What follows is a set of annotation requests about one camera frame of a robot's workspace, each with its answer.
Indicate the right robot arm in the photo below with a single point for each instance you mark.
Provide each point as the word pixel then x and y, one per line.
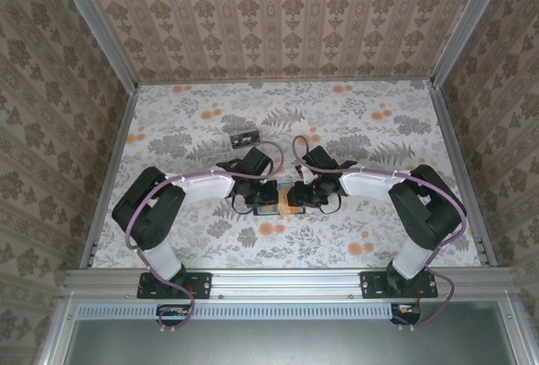
pixel 425 217

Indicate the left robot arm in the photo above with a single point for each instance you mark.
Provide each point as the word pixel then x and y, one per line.
pixel 147 221

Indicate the clear acrylic card stand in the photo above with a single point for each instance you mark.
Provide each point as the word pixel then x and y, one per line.
pixel 242 150

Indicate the black card with white print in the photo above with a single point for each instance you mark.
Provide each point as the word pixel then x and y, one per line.
pixel 245 139

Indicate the grey metal panel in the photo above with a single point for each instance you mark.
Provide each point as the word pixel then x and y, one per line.
pixel 286 344

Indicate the small black controller board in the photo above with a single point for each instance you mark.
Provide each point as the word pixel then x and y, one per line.
pixel 172 312
pixel 406 312

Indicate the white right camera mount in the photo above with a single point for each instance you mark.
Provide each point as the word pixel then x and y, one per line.
pixel 306 177

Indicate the aluminium front frame rail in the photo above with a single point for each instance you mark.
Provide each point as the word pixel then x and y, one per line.
pixel 286 282

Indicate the aluminium table back rail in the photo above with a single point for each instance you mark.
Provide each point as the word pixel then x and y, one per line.
pixel 286 81

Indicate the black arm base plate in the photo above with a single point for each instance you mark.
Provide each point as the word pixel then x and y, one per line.
pixel 202 285
pixel 372 285

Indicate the aluminium table side rail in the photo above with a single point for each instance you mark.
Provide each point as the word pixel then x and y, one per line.
pixel 457 162
pixel 111 179

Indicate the aluminium frame post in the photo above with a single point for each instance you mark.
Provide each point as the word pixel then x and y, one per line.
pixel 471 23
pixel 94 23

